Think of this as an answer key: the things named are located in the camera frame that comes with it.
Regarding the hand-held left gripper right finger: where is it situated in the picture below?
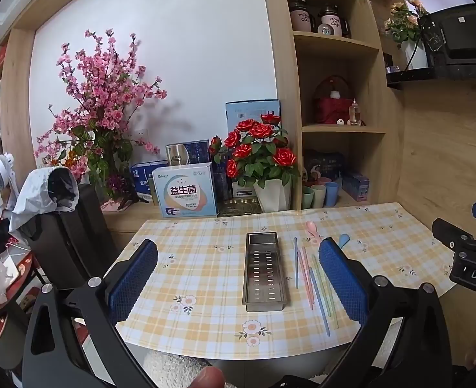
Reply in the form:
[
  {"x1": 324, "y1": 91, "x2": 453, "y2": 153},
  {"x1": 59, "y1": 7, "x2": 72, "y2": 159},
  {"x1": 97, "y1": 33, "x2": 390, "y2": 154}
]
[{"x1": 319, "y1": 238, "x2": 452, "y2": 388}]

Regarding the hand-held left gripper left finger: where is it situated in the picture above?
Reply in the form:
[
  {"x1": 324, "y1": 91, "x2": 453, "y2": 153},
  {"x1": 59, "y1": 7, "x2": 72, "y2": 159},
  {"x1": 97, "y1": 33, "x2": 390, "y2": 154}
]
[{"x1": 22, "y1": 239, "x2": 160, "y2": 388}]

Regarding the green chopstick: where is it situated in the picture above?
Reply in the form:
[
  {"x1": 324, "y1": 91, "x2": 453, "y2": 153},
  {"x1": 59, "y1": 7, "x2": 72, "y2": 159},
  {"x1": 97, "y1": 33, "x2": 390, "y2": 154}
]
[{"x1": 312, "y1": 254, "x2": 339, "y2": 329}]

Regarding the pink chopstick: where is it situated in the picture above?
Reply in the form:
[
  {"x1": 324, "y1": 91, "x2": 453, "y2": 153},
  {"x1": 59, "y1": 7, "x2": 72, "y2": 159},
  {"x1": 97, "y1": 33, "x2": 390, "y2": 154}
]
[
  {"x1": 298, "y1": 247, "x2": 310, "y2": 294},
  {"x1": 302, "y1": 246, "x2": 315, "y2": 310}
]

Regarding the pink spoon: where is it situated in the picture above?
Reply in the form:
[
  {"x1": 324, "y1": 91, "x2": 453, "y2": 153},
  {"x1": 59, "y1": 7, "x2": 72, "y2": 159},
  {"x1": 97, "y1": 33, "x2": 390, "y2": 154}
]
[{"x1": 304, "y1": 221, "x2": 323, "y2": 245}]

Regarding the stainless steel utensil tray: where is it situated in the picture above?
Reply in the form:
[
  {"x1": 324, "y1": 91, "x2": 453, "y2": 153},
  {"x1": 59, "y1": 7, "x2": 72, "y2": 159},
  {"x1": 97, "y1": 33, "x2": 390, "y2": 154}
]
[{"x1": 242, "y1": 232, "x2": 290, "y2": 313}]

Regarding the person's left hand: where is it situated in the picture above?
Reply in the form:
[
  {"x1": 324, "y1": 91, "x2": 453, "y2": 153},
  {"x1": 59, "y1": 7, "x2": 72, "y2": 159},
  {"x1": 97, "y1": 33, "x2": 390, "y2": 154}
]
[{"x1": 190, "y1": 366, "x2": 226, "y2": 388}]

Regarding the black chair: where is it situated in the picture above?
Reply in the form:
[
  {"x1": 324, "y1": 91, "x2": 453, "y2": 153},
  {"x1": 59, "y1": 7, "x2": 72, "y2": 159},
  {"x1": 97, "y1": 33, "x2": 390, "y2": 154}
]
[{"x1": 31, "y1": 184, "x2": 118, "y2": 292}]

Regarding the yellow checked floral tablecloth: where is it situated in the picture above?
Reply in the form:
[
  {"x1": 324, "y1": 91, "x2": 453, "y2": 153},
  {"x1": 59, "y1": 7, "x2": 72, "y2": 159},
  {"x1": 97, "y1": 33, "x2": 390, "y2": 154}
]
[{"x1": 114, "y1": 202, "x2": 459, "y2": 358}]

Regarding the blue cup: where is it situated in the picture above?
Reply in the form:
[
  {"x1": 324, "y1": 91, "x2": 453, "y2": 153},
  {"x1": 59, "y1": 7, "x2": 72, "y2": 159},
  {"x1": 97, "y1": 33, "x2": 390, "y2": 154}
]
[{"x1": 324, "y1": 182, "x2": 340, "y2": 207}]

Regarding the purple box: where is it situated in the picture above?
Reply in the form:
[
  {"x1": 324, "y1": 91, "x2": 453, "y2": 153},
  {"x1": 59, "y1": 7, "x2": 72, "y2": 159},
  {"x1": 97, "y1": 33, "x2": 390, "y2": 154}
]
[{"x1": 341, "y1": 171, "x2": 370, "y2": 203}]

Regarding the white and blue carton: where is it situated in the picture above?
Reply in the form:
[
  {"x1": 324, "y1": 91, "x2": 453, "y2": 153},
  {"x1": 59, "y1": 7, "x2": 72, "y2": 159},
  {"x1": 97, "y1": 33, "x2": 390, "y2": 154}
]
[{"x1": 152, "y1": 164, "x2": 218, "y2": 219}]

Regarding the blue and white box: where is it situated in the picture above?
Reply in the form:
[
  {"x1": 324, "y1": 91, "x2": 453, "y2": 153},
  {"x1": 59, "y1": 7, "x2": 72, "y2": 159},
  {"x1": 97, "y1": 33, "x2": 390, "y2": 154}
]
[{"x1": 131, "y1": 162, "x2": 168, "y2": 203}]

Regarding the dark blue printed box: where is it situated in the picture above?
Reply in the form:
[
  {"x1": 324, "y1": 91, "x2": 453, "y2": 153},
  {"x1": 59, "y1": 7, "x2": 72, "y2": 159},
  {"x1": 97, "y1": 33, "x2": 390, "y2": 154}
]
[{"x1": 304, "y1": 149, "x2": 348, "y2": 183}]

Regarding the grey plastic bag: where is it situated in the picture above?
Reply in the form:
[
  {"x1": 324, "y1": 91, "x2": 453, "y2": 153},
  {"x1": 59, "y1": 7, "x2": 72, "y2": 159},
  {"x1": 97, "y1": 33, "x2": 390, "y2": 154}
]
[{"x1": 9, "y1": 166, "x2": 79, "y2": 232}]

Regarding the white box blue label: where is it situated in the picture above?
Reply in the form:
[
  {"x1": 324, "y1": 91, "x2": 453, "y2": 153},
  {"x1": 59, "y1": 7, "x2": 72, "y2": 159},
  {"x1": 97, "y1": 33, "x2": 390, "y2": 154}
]
[{"x1": 232, "y1": 180, "x2": 259, "y2": 199}]

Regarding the silver and blue box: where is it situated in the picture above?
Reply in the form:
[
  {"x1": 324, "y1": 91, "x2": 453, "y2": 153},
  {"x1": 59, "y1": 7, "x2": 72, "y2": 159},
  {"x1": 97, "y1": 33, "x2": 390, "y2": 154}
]
[{"x1": 166, "y1": 141, "x2": 211, "y2": 168}]

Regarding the red roses white pot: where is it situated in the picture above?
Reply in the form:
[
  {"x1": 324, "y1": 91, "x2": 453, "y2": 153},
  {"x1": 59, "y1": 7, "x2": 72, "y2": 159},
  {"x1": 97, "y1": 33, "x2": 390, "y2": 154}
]
[{"x1": 209, "y1": 113, "x2": 302, "y2": 213}]

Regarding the glass perfume bottle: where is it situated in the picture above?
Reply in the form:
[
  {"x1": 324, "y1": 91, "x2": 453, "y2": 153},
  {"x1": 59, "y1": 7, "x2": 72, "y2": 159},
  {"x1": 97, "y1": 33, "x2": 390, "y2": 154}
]
[{"x1": 348, "y1": 99, "x2": 362, "y2": 126}]

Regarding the red basket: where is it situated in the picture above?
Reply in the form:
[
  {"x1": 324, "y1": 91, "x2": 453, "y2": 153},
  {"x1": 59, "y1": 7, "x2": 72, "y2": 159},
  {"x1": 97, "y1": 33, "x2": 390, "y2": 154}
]
[{"x1": 312, "y1": 75, "x2": 354, "y2": 125}]

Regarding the black appliance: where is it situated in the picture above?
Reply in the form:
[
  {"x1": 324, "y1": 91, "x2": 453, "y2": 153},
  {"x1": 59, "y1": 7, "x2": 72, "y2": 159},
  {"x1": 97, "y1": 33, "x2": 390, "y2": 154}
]
[{"x1": 386, "y1": 3, "x2": 476, "y2": 90}]

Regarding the pink artificial blossom plant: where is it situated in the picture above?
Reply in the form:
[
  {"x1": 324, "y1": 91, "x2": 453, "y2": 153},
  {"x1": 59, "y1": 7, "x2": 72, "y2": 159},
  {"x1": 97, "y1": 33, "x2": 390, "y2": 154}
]
[{"x1": 34, "y1": 28, "x2": 168, "y2": 211}]

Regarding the light blue box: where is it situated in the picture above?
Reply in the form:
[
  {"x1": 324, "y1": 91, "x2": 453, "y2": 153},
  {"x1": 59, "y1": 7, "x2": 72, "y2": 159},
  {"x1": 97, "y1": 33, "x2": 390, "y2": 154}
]
[{"x1": 225, "y1": 99, "x2": 281, "y2": 131}]

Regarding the wooden shelf unit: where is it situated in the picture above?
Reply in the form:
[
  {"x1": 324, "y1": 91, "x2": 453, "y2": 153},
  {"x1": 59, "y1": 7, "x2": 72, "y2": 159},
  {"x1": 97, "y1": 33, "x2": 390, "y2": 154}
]
[{"x1": 259, "y1": 0, "x2": 409, "y2": 211}]

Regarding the pink roses white vase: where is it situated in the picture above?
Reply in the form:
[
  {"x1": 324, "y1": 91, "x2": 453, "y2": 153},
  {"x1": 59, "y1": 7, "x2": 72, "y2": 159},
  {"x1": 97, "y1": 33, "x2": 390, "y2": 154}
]
[{"x1": 384, "y1": 0, "x2": 429, "y2": 70}]

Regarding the wooden bookshelf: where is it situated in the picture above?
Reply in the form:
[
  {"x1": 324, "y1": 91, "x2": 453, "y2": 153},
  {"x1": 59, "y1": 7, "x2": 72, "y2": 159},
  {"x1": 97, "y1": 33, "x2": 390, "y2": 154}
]
[{"x1": 0, "y1": 28, "x2": 35, "y2": 159}]

